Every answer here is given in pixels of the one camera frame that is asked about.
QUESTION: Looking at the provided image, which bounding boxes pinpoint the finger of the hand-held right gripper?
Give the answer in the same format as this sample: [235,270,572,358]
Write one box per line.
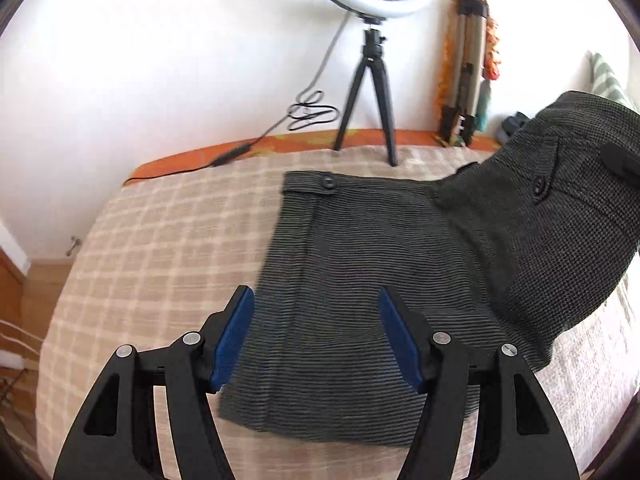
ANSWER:
[602,143,640,178]

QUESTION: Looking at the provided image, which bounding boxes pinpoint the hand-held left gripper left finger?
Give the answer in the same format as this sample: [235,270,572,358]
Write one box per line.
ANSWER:
[52,285,256,480]

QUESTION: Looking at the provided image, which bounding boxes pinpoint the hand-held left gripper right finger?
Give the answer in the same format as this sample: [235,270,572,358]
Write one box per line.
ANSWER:
[377,287,582,480]

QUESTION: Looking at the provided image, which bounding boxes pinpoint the grey woven pants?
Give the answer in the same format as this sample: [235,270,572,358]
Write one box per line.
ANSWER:
[218,91,640,448]

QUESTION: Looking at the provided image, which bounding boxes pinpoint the green striped pillow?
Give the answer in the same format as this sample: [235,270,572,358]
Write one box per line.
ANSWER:
[588,51,636,109]

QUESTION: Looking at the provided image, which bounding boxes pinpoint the beige checked blanket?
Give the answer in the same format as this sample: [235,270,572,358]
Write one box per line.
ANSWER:
[35,145,632,480]

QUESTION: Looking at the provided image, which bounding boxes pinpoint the dark blue object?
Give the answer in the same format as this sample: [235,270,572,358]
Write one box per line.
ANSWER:
[496,112,531,143]

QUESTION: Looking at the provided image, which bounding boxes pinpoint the folded silver tripod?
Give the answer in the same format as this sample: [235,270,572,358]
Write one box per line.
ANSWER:
[438,0,490,148]

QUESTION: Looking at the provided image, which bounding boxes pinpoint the orange bed sheet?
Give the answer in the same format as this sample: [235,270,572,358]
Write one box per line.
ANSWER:
[124,128,500,188]

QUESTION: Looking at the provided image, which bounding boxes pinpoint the wooden furniture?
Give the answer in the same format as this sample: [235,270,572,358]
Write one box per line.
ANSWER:
[0,220,71,441]

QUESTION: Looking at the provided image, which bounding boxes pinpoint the black mini tripod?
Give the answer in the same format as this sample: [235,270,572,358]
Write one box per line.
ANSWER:
[332,15,400,168]

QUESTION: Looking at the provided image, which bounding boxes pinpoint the black power cable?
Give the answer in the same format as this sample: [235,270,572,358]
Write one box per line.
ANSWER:
[125,0,379,182]

